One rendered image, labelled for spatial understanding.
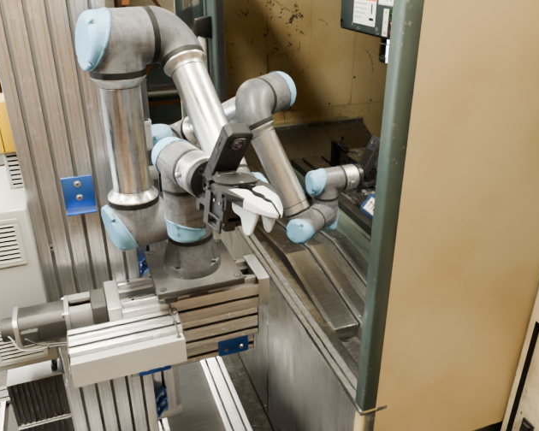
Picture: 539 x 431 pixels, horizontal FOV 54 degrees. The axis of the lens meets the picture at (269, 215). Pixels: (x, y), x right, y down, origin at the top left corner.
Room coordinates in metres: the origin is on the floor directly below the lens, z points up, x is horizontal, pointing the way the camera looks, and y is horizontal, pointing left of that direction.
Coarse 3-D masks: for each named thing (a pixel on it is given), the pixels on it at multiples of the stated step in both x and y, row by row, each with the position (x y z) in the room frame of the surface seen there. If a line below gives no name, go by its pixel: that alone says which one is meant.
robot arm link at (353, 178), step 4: (348, 164) 1.52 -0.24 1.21; (352, 164) 1.51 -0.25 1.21; (348, 168) 1.49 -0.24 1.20; (352, 168) 1.49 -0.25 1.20; (356, 168) 1.49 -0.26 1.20; (348, 172) 1.48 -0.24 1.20; (352, 172) 1.48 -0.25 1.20; (356, 172) 1.49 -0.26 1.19; (348, 176) 1.47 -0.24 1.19; (352, 176) 1.48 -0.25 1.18; (356, 176) 1.48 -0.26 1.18; (348, 180) 1.47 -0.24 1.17; (352, 180) 1.47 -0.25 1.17; (356, 180) 1.48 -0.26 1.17; (348, 184) 1.47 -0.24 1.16; (352, 184) 1.48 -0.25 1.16; (356, 184) 1.48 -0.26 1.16; (348, 188) 1.48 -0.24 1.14
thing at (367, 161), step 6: (372, 138) 1.55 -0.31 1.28; (378, 138) 1.54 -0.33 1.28; (372, 144) 1.53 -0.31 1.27; (378, 144) 1.52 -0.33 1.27; (366, 150) 1.55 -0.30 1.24; (372, 150) 1.52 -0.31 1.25; (378, 150) 1.52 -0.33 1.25; (366, 156) 1.53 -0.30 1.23; (372, 156) 1.51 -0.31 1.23; (360, 162) 1.54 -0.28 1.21; (366, 162) 1.51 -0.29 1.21; (372, 162) 1.51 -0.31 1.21; (366, 168) 1.51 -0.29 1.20
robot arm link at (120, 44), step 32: (96, 32) 1.06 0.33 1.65; (128, 32) 1.10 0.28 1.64; (96, 64) 1.07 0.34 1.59; (128, 64) 1.09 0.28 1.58; (128, 96) 1.10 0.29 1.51; (128, 128) 1.10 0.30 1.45; (128, 160) 1.10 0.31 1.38; (128, 192) 1.09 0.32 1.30; (128, 224) 1.07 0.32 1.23; (160, 224) 1.11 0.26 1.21
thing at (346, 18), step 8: (344, 0) 2.15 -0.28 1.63; (352, 0) 2.09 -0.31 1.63; (376, 0) 1.93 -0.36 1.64; (344, 8) 2.15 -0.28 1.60; (352, 8) 2.09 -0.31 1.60; (376, 8) 1.93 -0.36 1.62; (384, 8) 1.88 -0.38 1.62; (392, 8) 1.84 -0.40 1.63; (344, 16) 2.15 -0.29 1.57; (352, 16) 2.08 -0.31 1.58; (376, 16) 1.92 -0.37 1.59; (344, 24) 2.14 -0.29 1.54; (352, 24) 2.08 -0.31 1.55; (360, 24) 2.03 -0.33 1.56; (376, 24) 1.92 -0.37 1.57; (368, 32) 1.97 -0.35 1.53; (376, 32) 1.91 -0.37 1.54
